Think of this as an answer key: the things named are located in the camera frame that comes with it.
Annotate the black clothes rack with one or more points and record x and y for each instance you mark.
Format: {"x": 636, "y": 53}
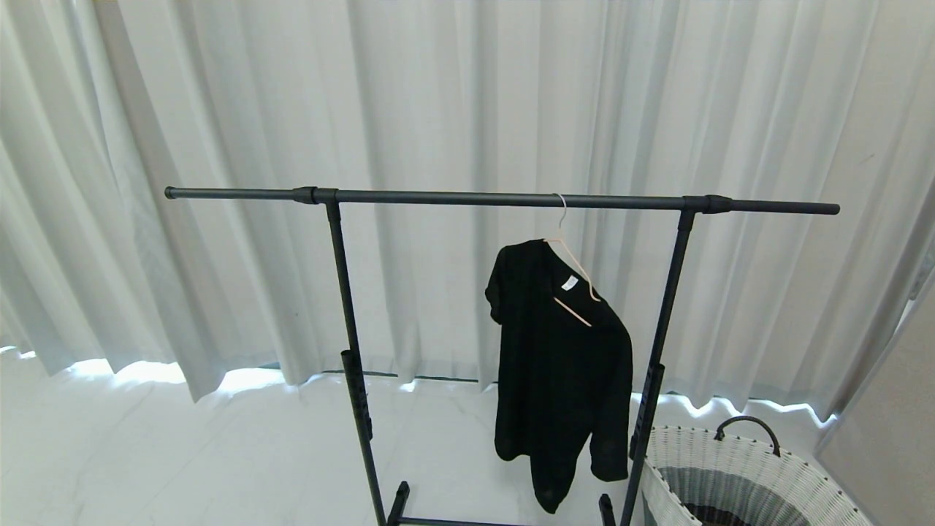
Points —
{"x": 438, "y": 197}

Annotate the pink clothes hanger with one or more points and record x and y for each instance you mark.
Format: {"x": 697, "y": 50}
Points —
{"x": 574, "y": 267}

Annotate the white laundry basket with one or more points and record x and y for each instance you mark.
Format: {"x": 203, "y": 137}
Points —
{"x": 730, "y": 456}

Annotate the black long-sleeved shirt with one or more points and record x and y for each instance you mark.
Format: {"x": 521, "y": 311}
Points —
{"x": 555, "y": 394}

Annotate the white curtain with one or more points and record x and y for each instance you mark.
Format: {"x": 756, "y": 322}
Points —
{"x": 438, "y": 95}

